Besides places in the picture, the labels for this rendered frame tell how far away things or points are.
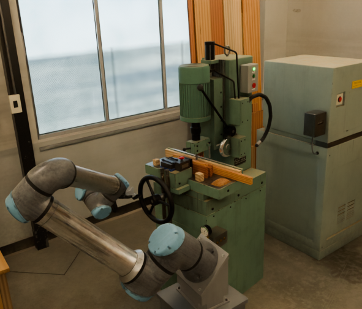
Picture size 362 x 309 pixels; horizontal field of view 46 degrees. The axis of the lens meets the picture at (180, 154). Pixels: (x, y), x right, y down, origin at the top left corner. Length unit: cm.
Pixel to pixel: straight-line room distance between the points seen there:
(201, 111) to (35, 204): 114
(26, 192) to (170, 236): 59
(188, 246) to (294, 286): 143
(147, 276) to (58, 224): 43
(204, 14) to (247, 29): 55
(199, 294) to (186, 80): 111
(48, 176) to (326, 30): 362
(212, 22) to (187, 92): 180
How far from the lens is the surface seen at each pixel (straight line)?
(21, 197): 158
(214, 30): 408
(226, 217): 252
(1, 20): 319
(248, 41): 434
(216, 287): 194
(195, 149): 244
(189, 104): 235
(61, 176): 157
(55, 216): 162
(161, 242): 177
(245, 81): 251
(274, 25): 482
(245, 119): 250
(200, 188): 233
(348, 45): 453
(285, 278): 315
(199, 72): 231
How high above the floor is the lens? 183
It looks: 20 degrees down
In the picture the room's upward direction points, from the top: 2 degrees counter-clockwise
